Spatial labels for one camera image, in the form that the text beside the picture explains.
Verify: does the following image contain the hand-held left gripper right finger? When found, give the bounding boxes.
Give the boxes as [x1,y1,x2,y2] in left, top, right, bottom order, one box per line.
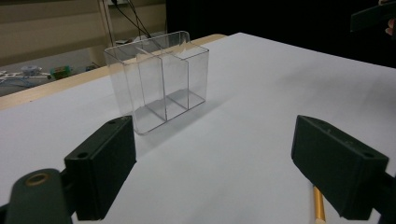
[290,115,390,221]

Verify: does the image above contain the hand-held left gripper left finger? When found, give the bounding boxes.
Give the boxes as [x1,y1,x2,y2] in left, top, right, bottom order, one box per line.
[64,115,138,222]

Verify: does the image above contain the clear acrylic divided organizer box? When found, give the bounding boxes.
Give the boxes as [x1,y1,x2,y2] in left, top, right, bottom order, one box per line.
[103,30,210,135]

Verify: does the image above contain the green plastic bottles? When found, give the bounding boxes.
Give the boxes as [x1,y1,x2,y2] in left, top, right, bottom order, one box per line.
[49,64,73,80]

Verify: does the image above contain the white table cover sheet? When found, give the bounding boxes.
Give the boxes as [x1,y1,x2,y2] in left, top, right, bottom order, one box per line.
[0,32,396,224]

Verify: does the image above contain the wooden shelf unit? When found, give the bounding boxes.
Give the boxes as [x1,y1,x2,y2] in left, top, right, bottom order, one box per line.
[88,0,117,68]

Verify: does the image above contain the black hanging cables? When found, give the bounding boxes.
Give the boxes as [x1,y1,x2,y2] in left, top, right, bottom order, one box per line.
[111,0,154,40]

